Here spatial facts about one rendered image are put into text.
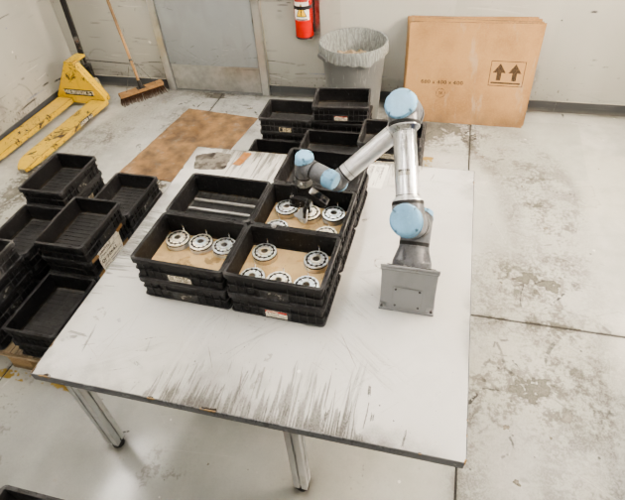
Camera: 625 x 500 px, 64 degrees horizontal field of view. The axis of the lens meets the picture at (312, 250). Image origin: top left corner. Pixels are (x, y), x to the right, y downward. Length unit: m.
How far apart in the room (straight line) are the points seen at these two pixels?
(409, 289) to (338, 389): 0.46
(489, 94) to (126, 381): 3.65
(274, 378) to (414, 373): 0.50
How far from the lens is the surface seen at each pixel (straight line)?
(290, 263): 2.07
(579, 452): 2.72
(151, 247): 2.23
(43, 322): 3.03
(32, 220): 3.56
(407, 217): 1.79
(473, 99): 4.64
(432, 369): 1.92
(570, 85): 4.96
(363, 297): 2.10
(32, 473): 2.87
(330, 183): 1.95
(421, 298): 1.98
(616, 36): 4.85
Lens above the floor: 2.29
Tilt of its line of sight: 43 degrees down
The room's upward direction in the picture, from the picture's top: 5 degrees counter-clockwise
